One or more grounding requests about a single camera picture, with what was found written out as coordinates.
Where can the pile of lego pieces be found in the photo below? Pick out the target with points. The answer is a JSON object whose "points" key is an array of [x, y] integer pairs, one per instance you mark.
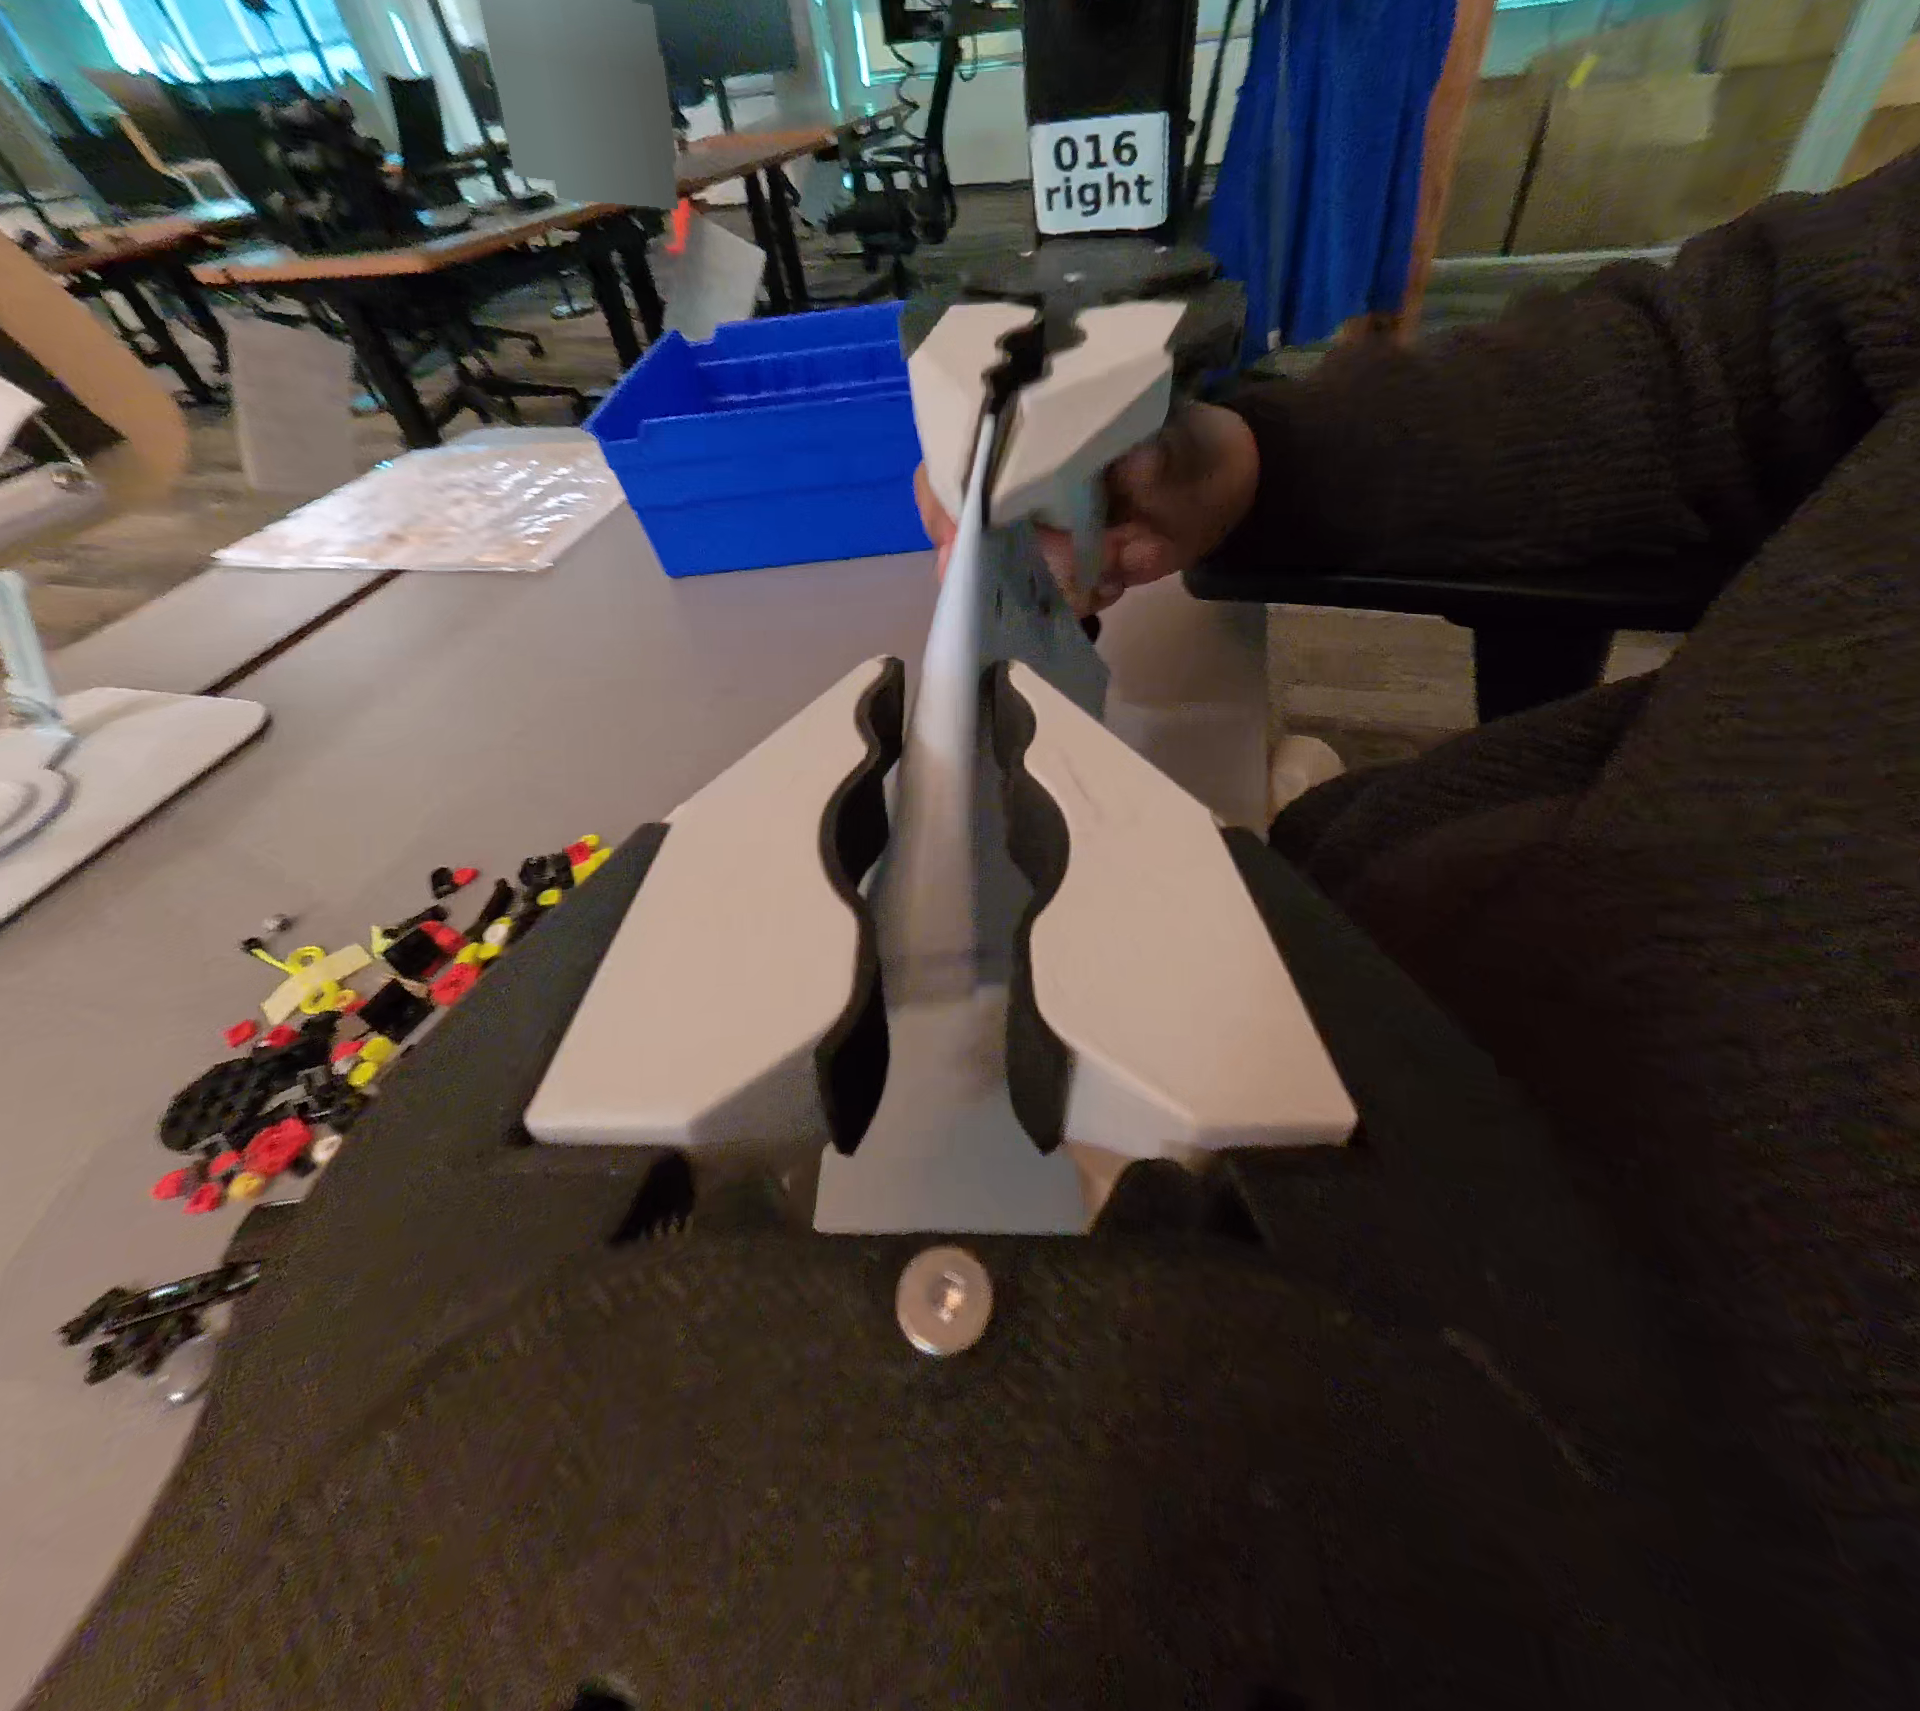
{"points": [[227, 1113]]}

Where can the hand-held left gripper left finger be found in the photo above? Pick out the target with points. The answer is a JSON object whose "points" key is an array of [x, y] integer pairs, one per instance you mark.
{"points": [[705, 975]]}

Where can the pale blue instruction booklet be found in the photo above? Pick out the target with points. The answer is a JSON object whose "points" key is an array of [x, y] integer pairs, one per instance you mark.
{"points": [[947, 811]]}

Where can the orange traffic cone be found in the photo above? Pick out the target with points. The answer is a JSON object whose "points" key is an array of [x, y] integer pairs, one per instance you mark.
{"points": [[681, 228]]}

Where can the person's right forearm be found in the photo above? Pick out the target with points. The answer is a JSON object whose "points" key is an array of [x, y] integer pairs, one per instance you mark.
{"points": [[1577, 436]]}

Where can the clear plastic bag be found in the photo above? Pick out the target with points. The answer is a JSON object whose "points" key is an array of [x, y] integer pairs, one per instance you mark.
{"points": [[435, 513]]}

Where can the person's right hand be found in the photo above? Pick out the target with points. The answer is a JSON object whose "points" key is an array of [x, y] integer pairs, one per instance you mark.
{"points": [[1184, 496]]}

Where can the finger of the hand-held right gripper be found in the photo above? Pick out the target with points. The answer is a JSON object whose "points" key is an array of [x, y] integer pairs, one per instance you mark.
{"points": [[949, 392], [1104, 406]]}

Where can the blue plastic bin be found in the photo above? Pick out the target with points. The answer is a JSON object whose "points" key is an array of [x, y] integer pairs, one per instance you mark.
{"points": [[751, 496]]}

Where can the wooden post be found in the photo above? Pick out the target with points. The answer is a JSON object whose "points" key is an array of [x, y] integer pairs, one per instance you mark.
{"points": [[1484, 17]]}

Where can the stacked cardboard boxes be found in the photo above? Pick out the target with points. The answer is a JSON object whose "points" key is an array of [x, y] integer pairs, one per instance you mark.
{"points": [[1621, 136]]}

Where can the wooden background desk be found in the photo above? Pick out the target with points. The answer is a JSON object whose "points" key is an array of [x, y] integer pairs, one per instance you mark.
{"points": [[390, 260]]}

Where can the white book stand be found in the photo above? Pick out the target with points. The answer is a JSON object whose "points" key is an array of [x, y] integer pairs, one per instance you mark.
{"points": [[134, 767]]}

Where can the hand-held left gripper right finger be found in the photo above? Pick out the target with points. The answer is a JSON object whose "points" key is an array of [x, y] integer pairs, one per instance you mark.
{"points": [[1184, 993]]}

